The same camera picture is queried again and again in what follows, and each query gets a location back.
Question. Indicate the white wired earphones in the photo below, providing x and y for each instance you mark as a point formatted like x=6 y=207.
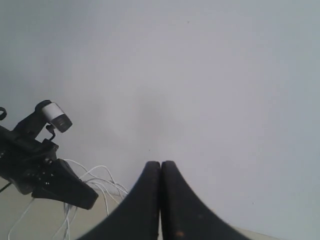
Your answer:
x=24 y=218

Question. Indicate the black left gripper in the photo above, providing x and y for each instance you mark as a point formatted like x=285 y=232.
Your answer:
x=32 y=167

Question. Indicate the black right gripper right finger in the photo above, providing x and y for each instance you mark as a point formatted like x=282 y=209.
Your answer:
x=184 y=216

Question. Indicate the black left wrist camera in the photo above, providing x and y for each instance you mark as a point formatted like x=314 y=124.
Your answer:
x=46 y=114

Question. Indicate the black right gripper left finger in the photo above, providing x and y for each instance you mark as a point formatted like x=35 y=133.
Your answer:
x=137 y=216

